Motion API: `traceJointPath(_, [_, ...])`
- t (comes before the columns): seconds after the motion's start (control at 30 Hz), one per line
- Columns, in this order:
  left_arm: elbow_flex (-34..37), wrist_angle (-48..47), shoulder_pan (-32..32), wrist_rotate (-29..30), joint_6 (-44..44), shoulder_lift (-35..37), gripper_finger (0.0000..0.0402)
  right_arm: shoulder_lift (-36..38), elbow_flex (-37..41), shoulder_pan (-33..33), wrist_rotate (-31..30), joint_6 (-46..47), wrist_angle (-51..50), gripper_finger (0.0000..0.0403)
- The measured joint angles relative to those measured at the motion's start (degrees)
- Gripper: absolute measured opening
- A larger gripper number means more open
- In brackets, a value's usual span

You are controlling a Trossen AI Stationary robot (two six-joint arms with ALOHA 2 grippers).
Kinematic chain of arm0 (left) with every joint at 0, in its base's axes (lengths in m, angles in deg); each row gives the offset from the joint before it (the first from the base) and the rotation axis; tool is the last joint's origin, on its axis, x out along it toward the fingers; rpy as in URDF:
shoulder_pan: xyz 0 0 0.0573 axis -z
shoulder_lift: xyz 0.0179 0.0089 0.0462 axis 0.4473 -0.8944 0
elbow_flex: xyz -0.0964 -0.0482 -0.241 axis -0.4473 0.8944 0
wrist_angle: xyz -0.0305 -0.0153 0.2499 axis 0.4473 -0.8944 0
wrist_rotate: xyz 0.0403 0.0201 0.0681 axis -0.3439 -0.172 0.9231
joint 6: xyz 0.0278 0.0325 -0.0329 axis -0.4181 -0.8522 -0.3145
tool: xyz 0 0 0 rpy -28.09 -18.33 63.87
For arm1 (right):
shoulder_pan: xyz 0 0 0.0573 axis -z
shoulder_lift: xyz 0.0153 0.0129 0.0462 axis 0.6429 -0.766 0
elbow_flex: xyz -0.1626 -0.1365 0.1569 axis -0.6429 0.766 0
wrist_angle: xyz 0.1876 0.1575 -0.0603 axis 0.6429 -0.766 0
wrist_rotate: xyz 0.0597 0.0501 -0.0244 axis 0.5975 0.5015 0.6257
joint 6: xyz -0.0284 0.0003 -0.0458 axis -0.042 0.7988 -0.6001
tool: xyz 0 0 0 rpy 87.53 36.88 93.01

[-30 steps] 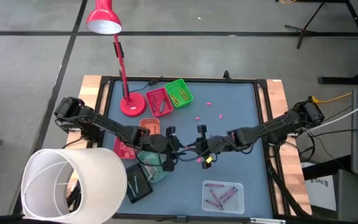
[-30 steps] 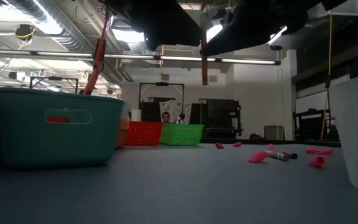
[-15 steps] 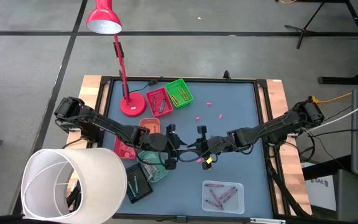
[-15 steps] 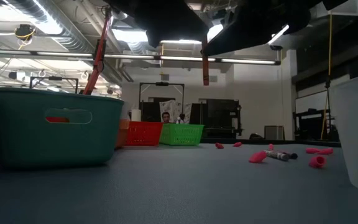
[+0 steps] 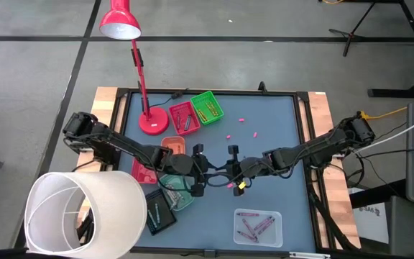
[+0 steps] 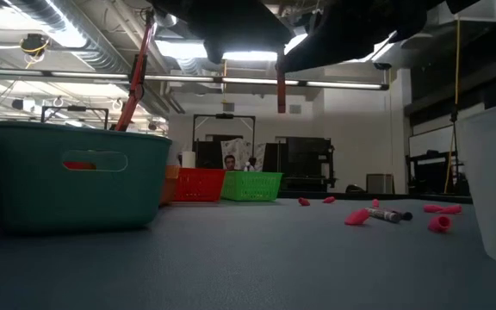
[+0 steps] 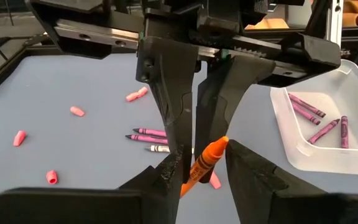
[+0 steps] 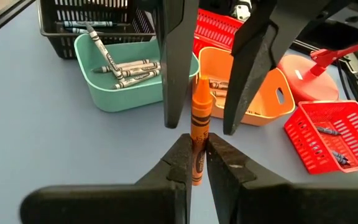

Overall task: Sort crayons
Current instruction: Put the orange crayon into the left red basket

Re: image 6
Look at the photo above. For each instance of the green mesh basket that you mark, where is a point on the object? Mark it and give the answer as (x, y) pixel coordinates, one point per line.
(250, 186)

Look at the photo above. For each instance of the person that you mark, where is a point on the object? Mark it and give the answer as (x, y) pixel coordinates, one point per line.
(230, 163)

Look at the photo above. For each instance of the orange plastic bin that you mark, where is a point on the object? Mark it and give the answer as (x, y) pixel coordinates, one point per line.
(169, 185)

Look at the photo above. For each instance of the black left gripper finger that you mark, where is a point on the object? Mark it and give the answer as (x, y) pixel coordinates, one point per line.
(214, 51)

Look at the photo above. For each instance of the gray waste bin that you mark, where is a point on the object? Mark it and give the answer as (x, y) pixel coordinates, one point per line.
(380, 184)

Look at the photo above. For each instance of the gray wall vent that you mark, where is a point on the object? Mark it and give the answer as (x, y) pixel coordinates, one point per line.
(228, 107)
(295, 109)

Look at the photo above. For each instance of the black shelf unit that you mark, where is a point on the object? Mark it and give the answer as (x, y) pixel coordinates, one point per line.
(429, 176)

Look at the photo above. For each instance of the black marker pen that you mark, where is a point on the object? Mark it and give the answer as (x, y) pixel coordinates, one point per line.
(383, 214)

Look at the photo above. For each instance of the black metal rig frame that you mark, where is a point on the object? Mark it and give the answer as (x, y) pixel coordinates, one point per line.
(76, 108)
(224, 116)

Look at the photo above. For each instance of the long overhead light bar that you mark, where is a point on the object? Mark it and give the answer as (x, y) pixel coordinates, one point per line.
(187, 78)

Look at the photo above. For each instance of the patterned white sheet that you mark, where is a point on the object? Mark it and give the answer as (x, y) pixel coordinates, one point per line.
(237, 148)

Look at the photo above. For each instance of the silver ventilation duct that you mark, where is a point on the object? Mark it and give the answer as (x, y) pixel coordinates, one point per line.
(97, 47)

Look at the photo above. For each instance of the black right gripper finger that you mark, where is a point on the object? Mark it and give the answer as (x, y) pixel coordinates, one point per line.
(321, 45)
(317, 63)

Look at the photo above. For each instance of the black equipment rack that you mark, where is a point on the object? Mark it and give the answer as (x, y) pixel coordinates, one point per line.
(304, 163)

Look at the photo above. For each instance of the red desk lamp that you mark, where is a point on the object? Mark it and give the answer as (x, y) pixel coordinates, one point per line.
(136, 86)

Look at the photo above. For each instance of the black metal table frame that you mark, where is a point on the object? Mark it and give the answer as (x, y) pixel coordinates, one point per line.
(381, 196)

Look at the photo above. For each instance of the red mesh basket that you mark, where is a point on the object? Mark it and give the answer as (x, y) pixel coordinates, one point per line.
(198, 185)

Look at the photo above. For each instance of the black overhead camera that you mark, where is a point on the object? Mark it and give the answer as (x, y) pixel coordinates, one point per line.
(34, 44)

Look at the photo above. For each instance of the black rounded object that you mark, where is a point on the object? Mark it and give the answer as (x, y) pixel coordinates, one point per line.
(355, 189)

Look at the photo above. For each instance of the white wall board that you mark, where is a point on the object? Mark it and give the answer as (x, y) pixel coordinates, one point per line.
(431, 141)

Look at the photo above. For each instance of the teal plastic bin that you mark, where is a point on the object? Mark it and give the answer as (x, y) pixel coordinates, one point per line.
(37, 194)

